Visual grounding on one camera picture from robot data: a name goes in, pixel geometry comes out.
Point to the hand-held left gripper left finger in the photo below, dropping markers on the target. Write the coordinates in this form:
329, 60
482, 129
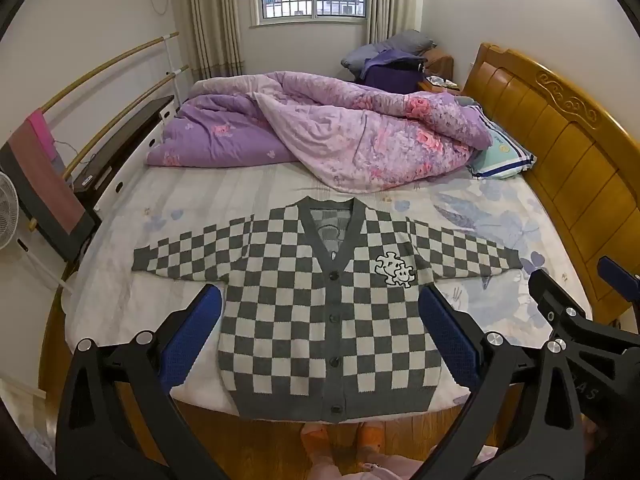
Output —
192, 332

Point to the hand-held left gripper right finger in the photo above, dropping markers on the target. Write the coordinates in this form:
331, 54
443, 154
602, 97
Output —
447, 332

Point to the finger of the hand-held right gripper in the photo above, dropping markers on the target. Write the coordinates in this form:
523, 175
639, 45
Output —
555, 300
617, 277

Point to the grey white checkered cardigan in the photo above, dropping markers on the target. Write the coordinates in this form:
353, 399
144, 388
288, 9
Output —
300, 310

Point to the white patterned bed sheet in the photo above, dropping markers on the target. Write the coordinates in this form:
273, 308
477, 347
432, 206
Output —
125, 310

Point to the orange slipper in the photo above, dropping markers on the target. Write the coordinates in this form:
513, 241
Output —
371, 437
315, 440

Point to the blue striped pillow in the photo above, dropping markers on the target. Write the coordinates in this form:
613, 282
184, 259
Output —
500, 152

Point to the brown grey towel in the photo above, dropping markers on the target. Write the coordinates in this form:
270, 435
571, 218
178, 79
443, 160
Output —
45, 190

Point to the black flat device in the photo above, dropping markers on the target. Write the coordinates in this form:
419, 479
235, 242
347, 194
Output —
125, 137

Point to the purple floral quilt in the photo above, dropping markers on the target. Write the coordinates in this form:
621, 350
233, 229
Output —
350, 135

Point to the white electric fan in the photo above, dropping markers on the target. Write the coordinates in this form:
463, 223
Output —
7, 210

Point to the pink towel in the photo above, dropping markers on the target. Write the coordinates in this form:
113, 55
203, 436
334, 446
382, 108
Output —
41, 132

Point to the dark purple cloth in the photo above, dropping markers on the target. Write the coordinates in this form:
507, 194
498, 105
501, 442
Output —
390, 77

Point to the wooden nightstand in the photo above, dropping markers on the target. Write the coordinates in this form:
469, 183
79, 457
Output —
440, 62

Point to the grey pillow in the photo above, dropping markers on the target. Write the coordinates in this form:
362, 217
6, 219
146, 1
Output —
400, 42

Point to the beige curtain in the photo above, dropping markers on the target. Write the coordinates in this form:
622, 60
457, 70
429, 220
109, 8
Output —
390, 0
212, 20

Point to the wooden wall rail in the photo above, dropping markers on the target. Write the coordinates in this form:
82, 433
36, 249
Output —
100, 67
120, 112

